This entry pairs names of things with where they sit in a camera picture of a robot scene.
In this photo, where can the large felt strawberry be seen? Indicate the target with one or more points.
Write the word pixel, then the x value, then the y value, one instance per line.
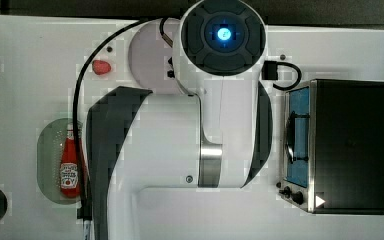
pixel 100 67

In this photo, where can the black toaster oven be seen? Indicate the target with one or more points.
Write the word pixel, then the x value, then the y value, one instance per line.
pixel 333 147

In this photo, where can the red felt ketchup bottle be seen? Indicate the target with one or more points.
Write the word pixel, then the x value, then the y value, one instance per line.
pixel 68 166

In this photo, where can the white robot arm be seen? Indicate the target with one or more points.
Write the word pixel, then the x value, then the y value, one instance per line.
pixel 215 132

